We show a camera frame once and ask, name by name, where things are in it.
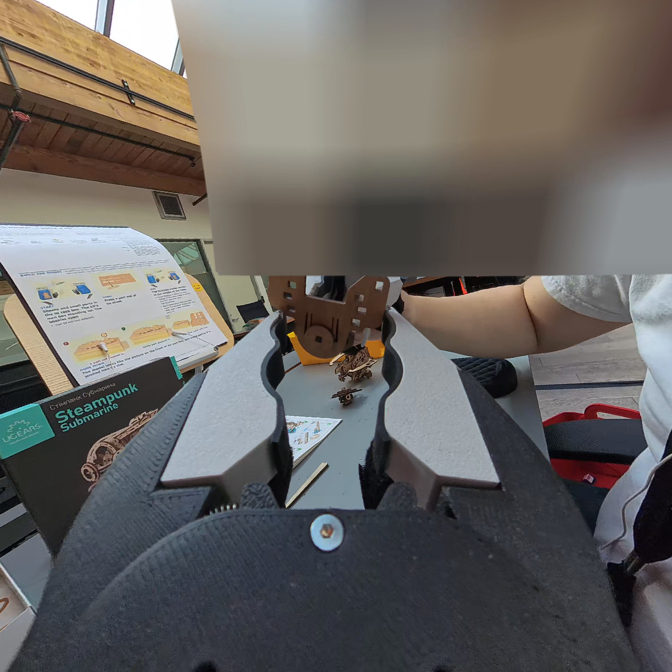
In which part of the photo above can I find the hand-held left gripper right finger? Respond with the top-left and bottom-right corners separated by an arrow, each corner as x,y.
362,309 -> 501,510

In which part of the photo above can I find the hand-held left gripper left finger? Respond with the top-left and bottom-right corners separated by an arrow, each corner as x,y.
160,310 -> 293,505

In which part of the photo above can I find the brown wooden model plate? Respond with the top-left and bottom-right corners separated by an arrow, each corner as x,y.
268,275 -> 390,363

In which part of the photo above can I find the person's right forearm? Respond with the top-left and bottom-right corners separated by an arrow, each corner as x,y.
401,275 -> 633,357

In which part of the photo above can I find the wooden model assembly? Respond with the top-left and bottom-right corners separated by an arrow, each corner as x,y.
330,346 -> 377,383

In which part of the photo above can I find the black model kit box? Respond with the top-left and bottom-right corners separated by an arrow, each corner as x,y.
0,356 -> 186,556

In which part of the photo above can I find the black honeycomb pad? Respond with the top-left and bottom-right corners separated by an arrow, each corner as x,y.
451,357 -> 518,398

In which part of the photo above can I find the illustrated instruction booklet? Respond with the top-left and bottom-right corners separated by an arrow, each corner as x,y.
286,416 -> 343,468

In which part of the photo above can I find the small yellow plastic bin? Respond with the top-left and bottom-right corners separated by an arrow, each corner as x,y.
293,333 -> 386,366

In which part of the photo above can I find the thin wooden stick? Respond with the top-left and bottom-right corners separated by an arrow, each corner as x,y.
286,462 -> 329,509

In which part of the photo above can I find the black office chair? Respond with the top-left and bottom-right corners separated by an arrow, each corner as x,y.
236,300 -> 271,327

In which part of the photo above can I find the red plastic bin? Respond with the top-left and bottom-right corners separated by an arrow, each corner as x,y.
543,403 -> 644,484

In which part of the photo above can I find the black chair armrest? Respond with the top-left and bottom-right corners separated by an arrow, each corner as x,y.
543,419 -> 648,466

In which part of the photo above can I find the printed instruction sheet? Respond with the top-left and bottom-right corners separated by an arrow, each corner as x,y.
0,225 -> 221,388

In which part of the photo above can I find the wooden book stand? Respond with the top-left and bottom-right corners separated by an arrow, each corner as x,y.
2,270 -> 235,394

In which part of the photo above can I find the person's white clothing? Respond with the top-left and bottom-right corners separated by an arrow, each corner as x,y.
541,273 -> 672,672

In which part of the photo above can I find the black ceiling pipe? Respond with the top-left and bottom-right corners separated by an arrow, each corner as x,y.
16,107 -> 203,169
0,111 -> 26,158

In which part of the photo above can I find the grey wall vent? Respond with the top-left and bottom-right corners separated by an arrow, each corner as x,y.
152,190 -> 188,221

